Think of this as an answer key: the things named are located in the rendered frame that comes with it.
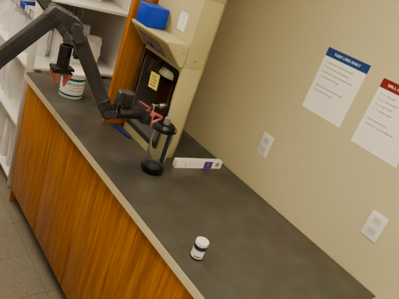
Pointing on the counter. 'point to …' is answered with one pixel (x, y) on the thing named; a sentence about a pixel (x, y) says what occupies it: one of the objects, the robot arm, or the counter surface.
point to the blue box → (152, 15)
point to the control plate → (151, 42)
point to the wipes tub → (73, 85)
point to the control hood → (165, 43)
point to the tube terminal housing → (187, 70)
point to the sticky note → (154, 80)
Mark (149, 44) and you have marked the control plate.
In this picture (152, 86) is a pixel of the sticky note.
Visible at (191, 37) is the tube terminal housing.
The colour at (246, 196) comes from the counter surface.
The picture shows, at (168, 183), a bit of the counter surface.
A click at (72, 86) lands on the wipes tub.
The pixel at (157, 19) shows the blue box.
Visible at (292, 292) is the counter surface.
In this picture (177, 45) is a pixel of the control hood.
